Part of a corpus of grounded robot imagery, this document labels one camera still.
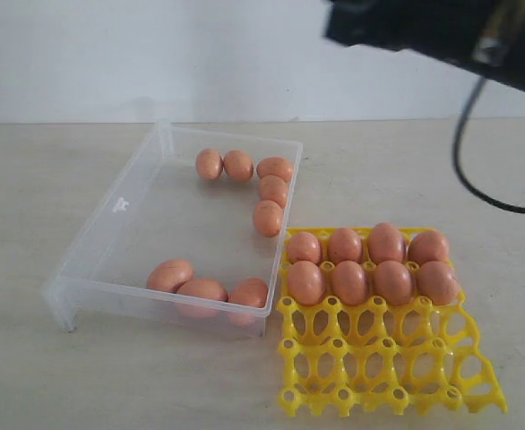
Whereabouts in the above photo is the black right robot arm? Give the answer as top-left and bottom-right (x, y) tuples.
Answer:
(324, 1), (525, 92)

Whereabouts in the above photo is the clear plastic bin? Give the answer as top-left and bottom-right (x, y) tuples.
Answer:
(44, 120), (303, 338)

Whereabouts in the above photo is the brown egg second row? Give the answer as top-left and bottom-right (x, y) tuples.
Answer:
(195, 148), (223, 181)

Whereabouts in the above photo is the brown egg front right corner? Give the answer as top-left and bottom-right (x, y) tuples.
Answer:
(228, 278), (269, 326)

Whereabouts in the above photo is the yellow plastic egg tray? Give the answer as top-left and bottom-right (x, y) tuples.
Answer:
(274, 226), (510, 418)

